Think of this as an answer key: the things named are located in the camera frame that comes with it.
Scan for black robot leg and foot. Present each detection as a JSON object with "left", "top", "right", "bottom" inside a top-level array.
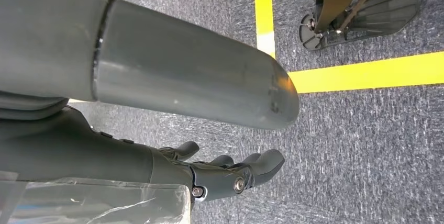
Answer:
[{"left": 298, "top": 0, "right": 421, "bottom": 52}]

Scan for clear plastic film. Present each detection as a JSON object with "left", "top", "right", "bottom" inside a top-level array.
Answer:
[{"left": 0, "top": 171, "right": 192, "bottom": 224}]

